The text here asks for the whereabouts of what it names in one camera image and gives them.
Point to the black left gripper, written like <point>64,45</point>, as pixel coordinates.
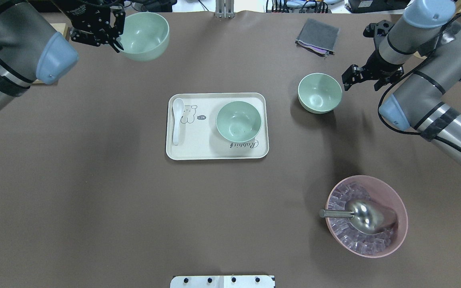
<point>87,14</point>

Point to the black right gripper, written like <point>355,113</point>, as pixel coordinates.
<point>377,64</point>

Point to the green bowl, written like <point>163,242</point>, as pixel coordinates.
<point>145,36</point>
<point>319,93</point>
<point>238,122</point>

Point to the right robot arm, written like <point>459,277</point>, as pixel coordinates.
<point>420,56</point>

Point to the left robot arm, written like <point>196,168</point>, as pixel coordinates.
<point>31,49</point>

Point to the grey purple cloth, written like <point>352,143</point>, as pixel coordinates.
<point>318,37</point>

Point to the white ceramic spoon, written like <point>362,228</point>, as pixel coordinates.
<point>177,113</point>

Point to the pink bowl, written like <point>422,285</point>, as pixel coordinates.
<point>381,193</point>

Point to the green bowl on tray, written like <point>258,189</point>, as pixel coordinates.
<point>238,122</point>

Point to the cream rabbit tray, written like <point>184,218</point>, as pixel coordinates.
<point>198,137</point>

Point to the metal ice scoop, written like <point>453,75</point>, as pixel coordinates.
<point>365,216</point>

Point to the clear ice cubes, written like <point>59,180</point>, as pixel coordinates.
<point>352,238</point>

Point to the metal bracket at table edge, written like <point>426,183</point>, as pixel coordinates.
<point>224,9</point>

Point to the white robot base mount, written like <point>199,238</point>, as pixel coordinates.
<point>223,281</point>

